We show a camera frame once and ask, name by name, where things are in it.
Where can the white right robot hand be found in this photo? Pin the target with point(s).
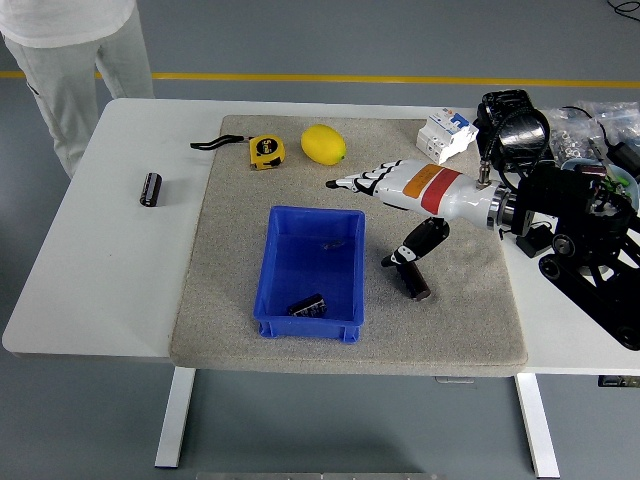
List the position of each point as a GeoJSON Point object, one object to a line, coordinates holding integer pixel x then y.
{"type": "Point", "coordinates": [435, 190]}

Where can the long dark brown battery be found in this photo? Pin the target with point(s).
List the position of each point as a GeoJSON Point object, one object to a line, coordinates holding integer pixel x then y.
{"type": "Point", "coordinates": [419, 285]}

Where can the short black printed battery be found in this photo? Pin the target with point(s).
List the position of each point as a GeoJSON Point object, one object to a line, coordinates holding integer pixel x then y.
{"type": "Point", "coordinates": [307, 305]}

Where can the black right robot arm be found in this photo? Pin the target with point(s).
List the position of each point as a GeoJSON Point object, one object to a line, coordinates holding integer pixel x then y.
{"type": "Point", "coordinates": [570, 205]}

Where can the blue plastic box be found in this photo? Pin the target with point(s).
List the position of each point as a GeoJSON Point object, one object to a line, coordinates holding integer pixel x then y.
{"type": "Point", "coordinates": [310, 280]}

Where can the black cylindrical battery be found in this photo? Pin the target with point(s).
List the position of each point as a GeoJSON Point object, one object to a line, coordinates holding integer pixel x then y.
{"type": "Point", "coordinates": [151, 190]}

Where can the white circuit breaker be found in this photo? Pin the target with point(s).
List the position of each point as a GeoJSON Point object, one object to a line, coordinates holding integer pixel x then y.
{"type": "Point", "coordinates": [445, 140]}

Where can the black wrapped pouch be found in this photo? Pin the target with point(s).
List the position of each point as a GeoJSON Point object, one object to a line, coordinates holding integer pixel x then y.
{"type": "Point", "coordinates": [502, 102]}

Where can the yellow lemon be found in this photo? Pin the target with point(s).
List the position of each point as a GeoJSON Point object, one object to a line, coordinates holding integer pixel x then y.
{"type": "Point", "coordinates": [323, 145]}

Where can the clear bag of metal nuts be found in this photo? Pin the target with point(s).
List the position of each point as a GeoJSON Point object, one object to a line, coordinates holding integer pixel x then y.
{"type": "Point", "coordinates": [567, 140]}

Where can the yellow tape measure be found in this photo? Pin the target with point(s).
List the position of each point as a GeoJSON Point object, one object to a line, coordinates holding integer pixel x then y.
{"type": "Point", "coordinates": [267, 152]}

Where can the light blue bowl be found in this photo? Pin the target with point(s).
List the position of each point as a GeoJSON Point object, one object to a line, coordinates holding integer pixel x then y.
{"type": "Point", "coordinates": [622, 175]}

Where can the clear plastic bag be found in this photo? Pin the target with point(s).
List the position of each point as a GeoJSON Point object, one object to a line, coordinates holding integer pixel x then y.
{"type": "Point", "coordinates": [617, 117]}

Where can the grey-brown felt mat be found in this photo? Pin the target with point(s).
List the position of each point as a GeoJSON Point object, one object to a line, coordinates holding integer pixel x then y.
{"type": "Point", "coordinates": [230, 300]}

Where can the white table leg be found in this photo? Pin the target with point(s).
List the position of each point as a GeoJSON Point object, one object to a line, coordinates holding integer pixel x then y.
{"type": "Point", "coordinates": [537, 425]}
{"type": "Point", "coordinates": [174, 420]}

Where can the black table control panel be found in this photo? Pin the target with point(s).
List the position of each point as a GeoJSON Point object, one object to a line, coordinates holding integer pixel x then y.
{"type": "Point", "coordinates": [617, 380]}

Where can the person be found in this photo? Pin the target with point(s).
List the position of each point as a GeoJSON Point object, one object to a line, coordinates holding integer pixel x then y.
{"type": "Point", "coordinates": [60, 30]}

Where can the grey table bracket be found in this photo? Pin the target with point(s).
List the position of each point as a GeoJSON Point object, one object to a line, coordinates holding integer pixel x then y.
{"type": "Point", "coordinates": [454, 379]}

